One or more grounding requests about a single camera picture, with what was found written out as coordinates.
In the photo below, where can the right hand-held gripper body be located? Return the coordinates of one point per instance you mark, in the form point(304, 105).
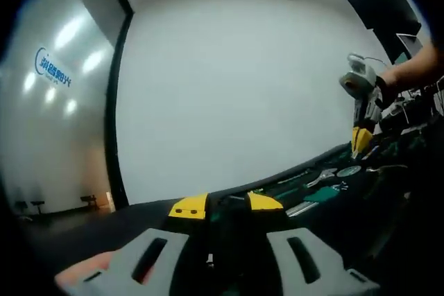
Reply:
point(359, 76)

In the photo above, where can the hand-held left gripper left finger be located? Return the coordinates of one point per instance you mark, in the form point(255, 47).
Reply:
point(121, 265)

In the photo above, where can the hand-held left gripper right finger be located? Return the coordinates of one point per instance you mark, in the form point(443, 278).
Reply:
point(319, 268)

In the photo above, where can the silver adjustable wrench tool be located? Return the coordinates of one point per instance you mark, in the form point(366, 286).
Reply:
point(320, 176)

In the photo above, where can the black toolbox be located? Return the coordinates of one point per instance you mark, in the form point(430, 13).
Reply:
point(347, 206)

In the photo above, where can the green silver bar tool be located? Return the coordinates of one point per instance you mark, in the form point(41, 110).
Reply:
point(319, 195)

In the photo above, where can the slim silver tool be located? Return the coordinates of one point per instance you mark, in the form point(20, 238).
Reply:
point(295, 177)

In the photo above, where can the dark green-black tool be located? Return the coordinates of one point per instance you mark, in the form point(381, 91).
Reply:
point(227, 226)

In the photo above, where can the person's right hand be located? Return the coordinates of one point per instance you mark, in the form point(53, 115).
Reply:
point(386, 88)

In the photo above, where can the grey monitor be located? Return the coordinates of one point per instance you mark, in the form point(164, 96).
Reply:
point(409, 44)

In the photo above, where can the dark chair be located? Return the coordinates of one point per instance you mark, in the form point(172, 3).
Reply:
point(89, 200)
point(31, 204)

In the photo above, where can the frosted glass partition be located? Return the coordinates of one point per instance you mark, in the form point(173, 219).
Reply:
point(52, 129)

